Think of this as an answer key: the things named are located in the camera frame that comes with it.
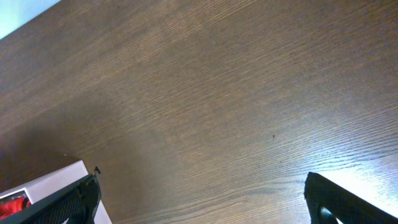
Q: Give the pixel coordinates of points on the white cardboard box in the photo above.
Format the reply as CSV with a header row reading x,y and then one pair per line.
x,y
42,187

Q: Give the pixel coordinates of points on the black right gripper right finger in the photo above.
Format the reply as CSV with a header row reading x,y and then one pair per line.
x,y
327,202

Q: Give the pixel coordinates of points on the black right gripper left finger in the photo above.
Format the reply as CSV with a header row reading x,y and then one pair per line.
x,y
76,203

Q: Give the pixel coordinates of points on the red toy fire truck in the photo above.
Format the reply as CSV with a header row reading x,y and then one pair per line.
x,y
16,205

